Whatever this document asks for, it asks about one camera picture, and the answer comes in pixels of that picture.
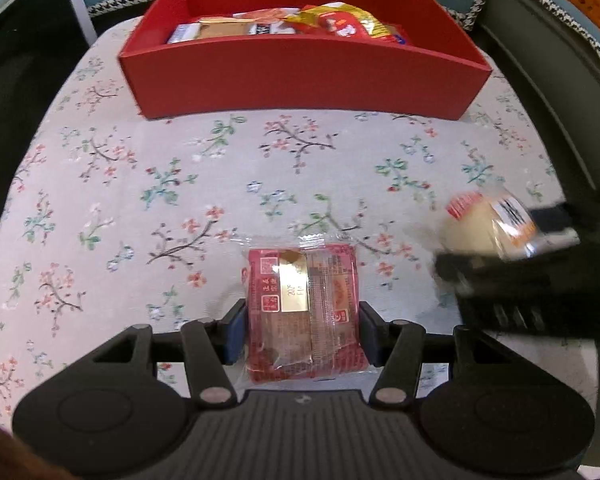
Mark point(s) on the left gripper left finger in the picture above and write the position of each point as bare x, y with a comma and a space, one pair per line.
209, 346

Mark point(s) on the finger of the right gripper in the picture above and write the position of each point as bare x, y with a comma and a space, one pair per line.
468, 274
582, 218

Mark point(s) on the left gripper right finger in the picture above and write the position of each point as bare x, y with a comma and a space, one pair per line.
395, 348

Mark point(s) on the cream pastry clear wrapper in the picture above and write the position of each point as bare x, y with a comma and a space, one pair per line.
496, 224

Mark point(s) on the red cake packet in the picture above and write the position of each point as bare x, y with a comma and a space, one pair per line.
302, 301

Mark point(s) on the red yellow snack packet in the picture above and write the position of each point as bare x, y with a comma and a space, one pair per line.
338, 19

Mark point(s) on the silver white candy packet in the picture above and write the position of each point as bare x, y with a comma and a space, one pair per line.
185, 32

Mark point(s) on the white noodle snack packet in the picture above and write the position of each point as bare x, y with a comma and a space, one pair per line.
271, 21

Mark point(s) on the dark green sofa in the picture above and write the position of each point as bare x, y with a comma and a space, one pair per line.
556, 73

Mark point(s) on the floral table cloth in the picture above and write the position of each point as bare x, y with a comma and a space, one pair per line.
113, 220

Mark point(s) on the red cardboard box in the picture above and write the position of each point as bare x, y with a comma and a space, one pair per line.
436, 72

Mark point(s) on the small gold candy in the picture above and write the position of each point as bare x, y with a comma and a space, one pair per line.
223, 26

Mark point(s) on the black side table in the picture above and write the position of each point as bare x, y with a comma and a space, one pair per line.
40, 43

